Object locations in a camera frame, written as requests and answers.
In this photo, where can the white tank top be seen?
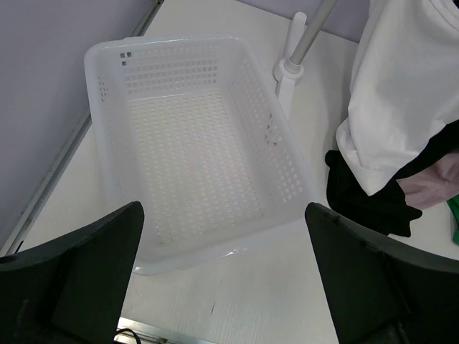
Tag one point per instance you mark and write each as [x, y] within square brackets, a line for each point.
[404, 88]

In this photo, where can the metal clothes rack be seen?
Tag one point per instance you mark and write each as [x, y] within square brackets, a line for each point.
[288, 72]

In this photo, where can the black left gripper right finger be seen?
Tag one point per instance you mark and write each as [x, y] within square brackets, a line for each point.
[378, 289]

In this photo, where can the white plastic laundry basket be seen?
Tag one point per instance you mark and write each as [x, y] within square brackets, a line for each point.
[191, 128]

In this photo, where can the green tank top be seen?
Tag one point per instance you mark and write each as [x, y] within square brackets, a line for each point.
[453, 205]

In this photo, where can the mauve pink tank top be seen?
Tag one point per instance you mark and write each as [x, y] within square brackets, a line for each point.
[433, 185]

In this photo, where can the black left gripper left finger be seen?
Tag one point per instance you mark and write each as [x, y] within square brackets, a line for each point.
[71, 289]

